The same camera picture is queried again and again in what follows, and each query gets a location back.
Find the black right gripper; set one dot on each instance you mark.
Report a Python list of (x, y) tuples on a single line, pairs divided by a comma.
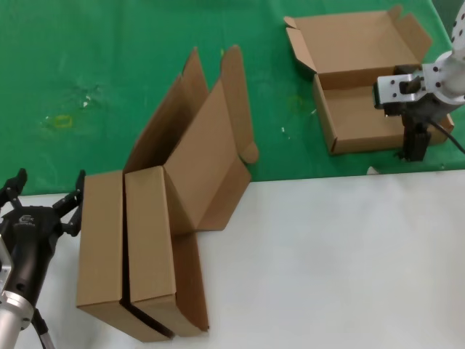
[(421, 111)]

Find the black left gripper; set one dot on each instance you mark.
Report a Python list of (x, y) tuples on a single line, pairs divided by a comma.
[(31, 243)]

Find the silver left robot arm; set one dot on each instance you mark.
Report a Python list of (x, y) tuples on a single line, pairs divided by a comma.
[(11, 320)]

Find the closed-front cardboard box, tall lid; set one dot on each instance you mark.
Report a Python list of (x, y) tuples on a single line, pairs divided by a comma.
[(100, 236)]

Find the cardboard box, round lid flap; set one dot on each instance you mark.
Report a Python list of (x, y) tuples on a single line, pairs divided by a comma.
[(149, 232)]

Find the white paper scrap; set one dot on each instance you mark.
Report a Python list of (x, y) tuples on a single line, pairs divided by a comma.
[(372, 169)]

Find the green table cloth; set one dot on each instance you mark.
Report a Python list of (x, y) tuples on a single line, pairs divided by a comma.
[(109, 54)]

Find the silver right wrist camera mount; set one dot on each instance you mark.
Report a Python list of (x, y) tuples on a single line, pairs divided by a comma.
[(390, 89)]

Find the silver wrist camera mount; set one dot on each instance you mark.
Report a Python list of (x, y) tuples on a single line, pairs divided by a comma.
[(390, 89), (3, 265)]

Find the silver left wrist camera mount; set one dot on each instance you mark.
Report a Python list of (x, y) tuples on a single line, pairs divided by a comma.
[(3, 265)]

